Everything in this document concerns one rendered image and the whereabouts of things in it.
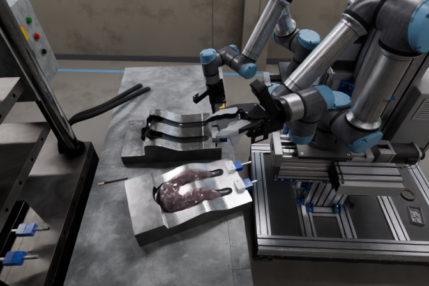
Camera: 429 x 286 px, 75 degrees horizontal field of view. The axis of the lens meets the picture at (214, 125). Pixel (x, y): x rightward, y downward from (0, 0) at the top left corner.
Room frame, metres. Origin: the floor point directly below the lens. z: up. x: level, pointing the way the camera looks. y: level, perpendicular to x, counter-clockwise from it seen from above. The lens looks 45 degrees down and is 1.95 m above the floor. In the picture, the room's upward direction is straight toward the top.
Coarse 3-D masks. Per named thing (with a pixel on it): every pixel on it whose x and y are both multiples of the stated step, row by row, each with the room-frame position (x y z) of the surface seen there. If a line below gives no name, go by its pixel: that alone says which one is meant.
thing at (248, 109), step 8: (248, 104) 0.57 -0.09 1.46; (256, 104) 0.57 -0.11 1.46; (280, 104) 0.56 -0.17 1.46; (240, 112) 0.54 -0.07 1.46; (248, 112) 0.53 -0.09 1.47; (256, 112) 0.53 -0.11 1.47; (264, 112) 0.53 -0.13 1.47; (280, 112) 0.55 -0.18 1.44; (288, 112) 0.54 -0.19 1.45; (264, 120) 0.51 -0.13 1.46; (272, 120) 0.54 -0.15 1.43; (280, 120) 0.55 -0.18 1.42; (288, 120) 0.54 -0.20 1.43; (264, 128) 0.51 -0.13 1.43; (272, 128) 0.54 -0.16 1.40; (280, 128) 0.54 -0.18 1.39; (248, 136) 0.50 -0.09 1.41; (256, 136) 0.50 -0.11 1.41; (264, 136) 0.51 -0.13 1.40
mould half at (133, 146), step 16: (160, 112) 1.12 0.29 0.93; (128, 128) 1.07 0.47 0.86; (160, 128) 1.00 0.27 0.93; (176, 128) 1.04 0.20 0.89; (192, 128) 1.04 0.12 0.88; (208, 128) 1.04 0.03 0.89; (128, 144) 0.95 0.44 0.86; (144, 144) 0.89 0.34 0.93; (160, 144) 0.89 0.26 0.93; (176, 144) 0.93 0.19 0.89; (192, 144) 0.93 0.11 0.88; (208, 144) 0.93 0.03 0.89; (128, 160) 0.87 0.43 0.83; (144, 160) 0.88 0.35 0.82; (160, 160) 0.88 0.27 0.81; (176, 160) 0.89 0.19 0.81; (192, 160) 0.90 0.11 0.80
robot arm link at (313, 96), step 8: (312, 88) 0.62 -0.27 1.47; (320, 88) 0.62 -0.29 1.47; (328, 88) 0.62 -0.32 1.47; (304, 96) 0.59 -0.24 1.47; (312, 96) 0.59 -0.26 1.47; (320, 96) 0.59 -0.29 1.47; (328, 96) 0.60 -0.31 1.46; (304, 104) 0.57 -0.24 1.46; (312, 104) 0.57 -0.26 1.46; (320, 104) 0.58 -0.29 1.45; (328, 104) 0.59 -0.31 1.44; (304, 112) 0.56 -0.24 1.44; (312, 112) 0.57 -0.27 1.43; (320, 112) 0.58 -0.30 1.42; (304, 120) 0.58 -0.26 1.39; (312, 120) 0.57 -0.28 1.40
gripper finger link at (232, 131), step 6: (240, 120) 0.50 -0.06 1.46; (246, 120) 0.50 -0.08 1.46; (234, 126) 0.48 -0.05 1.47; (240, 126) 0.48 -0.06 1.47; (222, 132) 0.46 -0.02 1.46; (228, 132) 0.46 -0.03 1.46; (234, 132) 0.46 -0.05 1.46; (246, 132) 0.49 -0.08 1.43; (216, 138) 0.46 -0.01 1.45; (234, 138) 0.47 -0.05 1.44; (240, 138) 0.48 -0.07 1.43; (234, 144) 0.47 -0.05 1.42
